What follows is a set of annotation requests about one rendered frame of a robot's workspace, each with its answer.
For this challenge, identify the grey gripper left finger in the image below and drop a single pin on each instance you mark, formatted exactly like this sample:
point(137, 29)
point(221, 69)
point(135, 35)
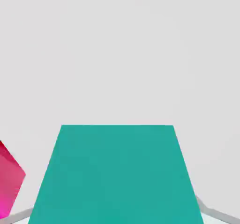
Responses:
point(17, 219)

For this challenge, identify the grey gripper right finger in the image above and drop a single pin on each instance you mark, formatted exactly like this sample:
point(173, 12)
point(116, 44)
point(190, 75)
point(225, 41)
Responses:
point(213, 217)

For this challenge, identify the small teal cube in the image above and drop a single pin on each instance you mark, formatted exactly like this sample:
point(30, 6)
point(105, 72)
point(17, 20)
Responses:
point(117, 177)

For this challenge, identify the small pink cube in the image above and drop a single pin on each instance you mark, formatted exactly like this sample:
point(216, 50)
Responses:
point(9, 180)

